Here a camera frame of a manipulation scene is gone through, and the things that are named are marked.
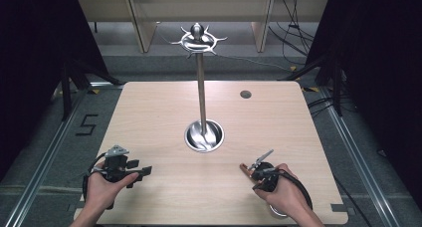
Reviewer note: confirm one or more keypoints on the beige wooden bench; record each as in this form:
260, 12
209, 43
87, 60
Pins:
232, 8

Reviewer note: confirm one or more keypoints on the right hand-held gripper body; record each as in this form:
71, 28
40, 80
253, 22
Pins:
265, 177

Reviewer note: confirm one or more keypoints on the black tripod stand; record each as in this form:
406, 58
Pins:
336, 87
66, 91

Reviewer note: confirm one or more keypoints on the person's left hand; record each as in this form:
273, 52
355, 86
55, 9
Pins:
103, 190

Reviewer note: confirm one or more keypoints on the black curtain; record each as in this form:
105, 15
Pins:
33, 54
384, 71

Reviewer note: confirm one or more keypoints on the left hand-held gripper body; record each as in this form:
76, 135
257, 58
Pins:
114, 169

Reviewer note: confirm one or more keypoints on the steel utensil stand with hooks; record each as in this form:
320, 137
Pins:
200, 87

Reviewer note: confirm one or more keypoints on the aluminium floor rail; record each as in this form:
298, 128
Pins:
43, 167
361, 154

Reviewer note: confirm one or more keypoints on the person's right hand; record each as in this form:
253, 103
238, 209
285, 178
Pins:
287, 193

